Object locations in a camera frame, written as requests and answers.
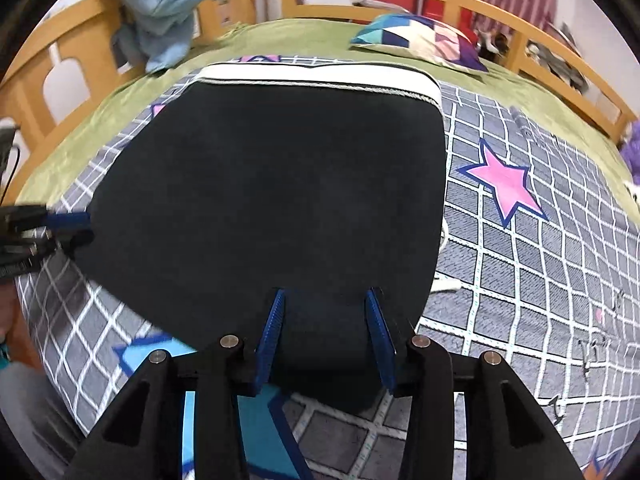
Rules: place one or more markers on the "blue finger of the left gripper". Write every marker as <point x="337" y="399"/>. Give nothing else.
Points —
<point x="76" y="220"/>
<point x="68" y="241"/>

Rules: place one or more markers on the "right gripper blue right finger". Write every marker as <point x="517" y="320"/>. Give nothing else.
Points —
<point x="382" y="343"/>

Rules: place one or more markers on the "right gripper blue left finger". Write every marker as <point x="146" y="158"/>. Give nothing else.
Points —
<point x="266" y="349"/>

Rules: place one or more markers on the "black pants with white stripe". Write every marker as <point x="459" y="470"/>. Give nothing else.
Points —
<point x="325" y="183"/>

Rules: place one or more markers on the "green bed blanket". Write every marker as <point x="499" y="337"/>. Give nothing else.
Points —
<point x="45" y="182"/>

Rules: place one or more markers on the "grey grid star blanket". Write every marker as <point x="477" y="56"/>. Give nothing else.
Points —
<point x="537" y="262"/>

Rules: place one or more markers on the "light blue plush toy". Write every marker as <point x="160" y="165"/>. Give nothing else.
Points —
<point x="157" y="12"/>

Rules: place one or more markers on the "purple plush toy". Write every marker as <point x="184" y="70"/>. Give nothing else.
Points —
<point x="630" y="152"/>

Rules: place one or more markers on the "colourful geometric pillow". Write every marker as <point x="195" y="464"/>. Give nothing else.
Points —
<point x="413" y="36"/>

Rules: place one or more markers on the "wooden bed frame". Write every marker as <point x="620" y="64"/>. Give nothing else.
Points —
<point x="83" y="32"/>

